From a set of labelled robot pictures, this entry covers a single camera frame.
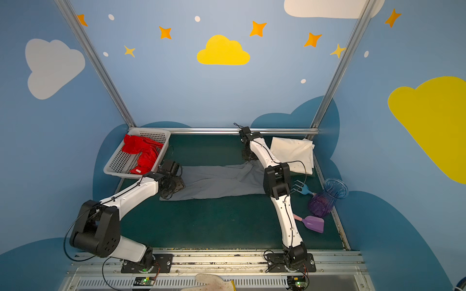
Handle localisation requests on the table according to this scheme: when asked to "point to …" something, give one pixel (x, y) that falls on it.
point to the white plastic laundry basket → (161, 136)
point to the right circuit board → (298, 282)
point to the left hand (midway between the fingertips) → (180, 186)
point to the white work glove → (213, 282)
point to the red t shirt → (148, 149)
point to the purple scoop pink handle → (314, 223)
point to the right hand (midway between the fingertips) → (252, 155)
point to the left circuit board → (144, 281)
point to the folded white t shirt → (298, 154)
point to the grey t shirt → (203, 181)
